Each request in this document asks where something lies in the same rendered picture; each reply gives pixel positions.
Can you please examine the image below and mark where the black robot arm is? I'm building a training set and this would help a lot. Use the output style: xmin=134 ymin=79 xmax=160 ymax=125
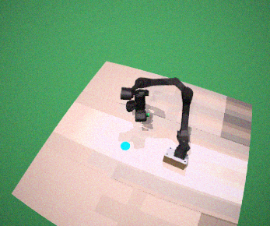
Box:
xmin=120 ymin=77 xmax=193 ymax=160

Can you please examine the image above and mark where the cyan circle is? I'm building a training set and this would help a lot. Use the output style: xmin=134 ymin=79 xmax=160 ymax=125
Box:
xmin=121 ymin=142 xmax=130 ymax=150

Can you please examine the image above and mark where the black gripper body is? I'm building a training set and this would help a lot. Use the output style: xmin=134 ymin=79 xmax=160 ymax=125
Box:
xmin=135 ymin=100 xmax=147 ymax=122

